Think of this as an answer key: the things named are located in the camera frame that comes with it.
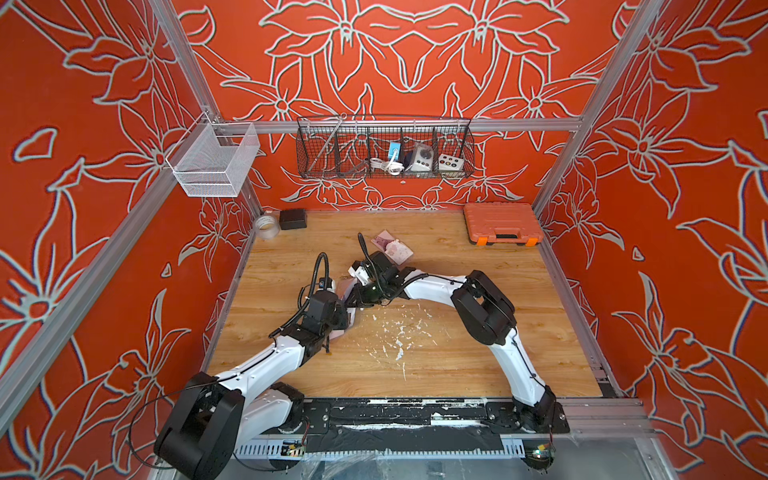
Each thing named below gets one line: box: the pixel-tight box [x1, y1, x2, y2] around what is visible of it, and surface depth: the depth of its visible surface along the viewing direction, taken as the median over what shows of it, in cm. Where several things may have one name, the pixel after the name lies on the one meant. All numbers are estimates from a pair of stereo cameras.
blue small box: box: [388, 142, 401, 161], surface depth 85 cm
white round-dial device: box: [410, 144, 434, 172], surface depth 93 cm
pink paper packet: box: [370, 229, 414, 266], surface depth 109 cm
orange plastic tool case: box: [463, 203, 544, 247], surface depth 110 cm
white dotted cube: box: [438, 153, 464, 172], surface depth 96 cm
